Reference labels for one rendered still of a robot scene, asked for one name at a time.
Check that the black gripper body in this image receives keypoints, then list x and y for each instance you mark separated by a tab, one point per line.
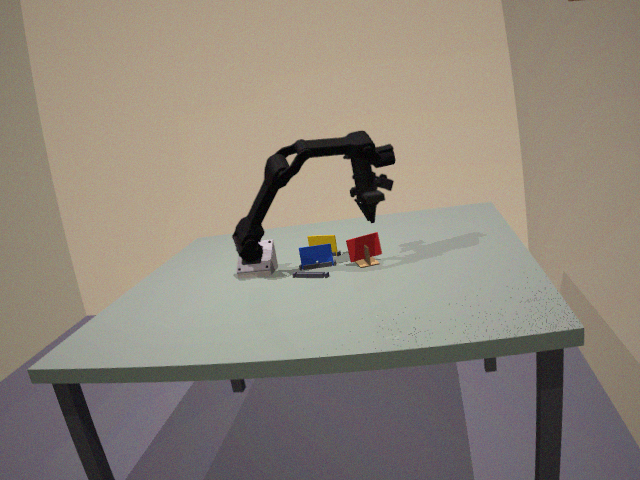
364	188

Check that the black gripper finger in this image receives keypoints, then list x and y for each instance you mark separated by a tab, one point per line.
370	210
358	202

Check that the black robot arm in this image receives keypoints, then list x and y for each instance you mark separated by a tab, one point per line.
356	146

